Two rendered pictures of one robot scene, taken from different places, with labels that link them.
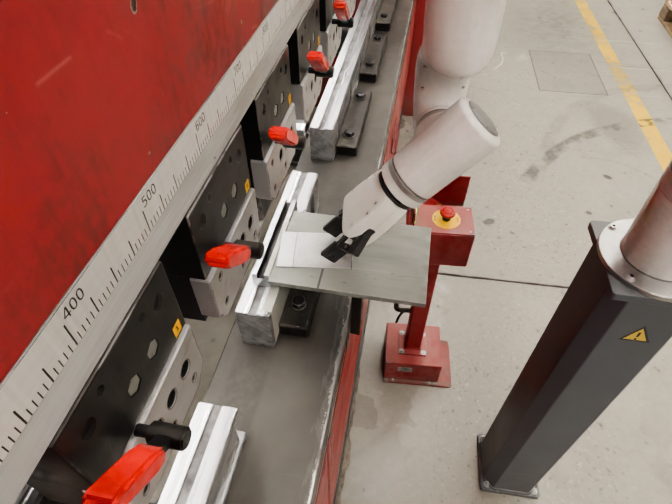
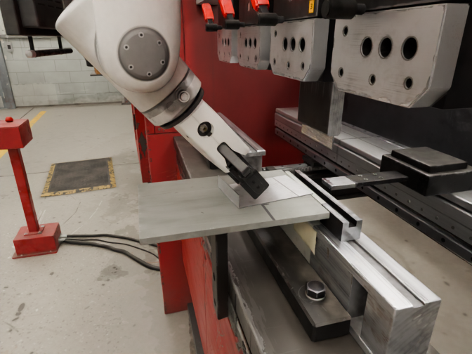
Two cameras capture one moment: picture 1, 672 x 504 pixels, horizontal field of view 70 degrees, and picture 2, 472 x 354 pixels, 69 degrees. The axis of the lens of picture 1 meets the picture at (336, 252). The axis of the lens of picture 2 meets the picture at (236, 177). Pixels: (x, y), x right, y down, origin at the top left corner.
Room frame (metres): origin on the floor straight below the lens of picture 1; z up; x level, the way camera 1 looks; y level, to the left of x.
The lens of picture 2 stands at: (1.02, -0.23, 1.23)
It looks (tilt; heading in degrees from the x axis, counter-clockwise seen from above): 22 degrees down; 154
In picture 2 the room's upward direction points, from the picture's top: straight up
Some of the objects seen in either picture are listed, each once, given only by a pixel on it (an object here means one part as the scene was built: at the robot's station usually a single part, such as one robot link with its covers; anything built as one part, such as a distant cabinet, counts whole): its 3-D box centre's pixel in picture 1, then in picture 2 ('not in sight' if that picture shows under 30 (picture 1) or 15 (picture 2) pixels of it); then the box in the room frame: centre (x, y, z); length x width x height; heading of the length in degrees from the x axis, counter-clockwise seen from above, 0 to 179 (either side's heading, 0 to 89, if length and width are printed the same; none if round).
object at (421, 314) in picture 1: (422, 297); not in sight; (0.95, -0.28, 0.39); 0.05 x 0.05 x 0.54; 84
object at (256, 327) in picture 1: (283, 249); (323, 244); (0.66, 0.10, 0.92); 0.39 x 0.06 x 0.10; 169
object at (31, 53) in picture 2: not in sight; (51, 46); (-0.79, -0.25, 1.20); 0.45 x 0.03 x 0.08; 159
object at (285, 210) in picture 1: (276, 239); (317, 200); (0.63, 0.11, 0.99); 0.20 x 0.03 x 0.03; 169
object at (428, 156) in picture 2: not in sight; (392, 171); (0.63, 0.27, 1.01); 0.26 x 0.12 x 0.05; 79
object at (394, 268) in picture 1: (353, 254); (225, 199); (0.58, -0.03, 1.00); 0.26 x 0.18 x 0.01; 79
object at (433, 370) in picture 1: (418, 353); not in sight; (0.95, -0.31, 0.06); 0.25 x 0.20 x 0.12; 84
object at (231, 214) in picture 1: (196, 222); (268, 23); (0.38, 0.15, 1.26); 0.15 x 0.09 x 0.17; 169
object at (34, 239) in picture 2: not in sight; (23, 187); (-1.19, -0.54, 0.41); 0.25 x 0.20 x 0.83; 79
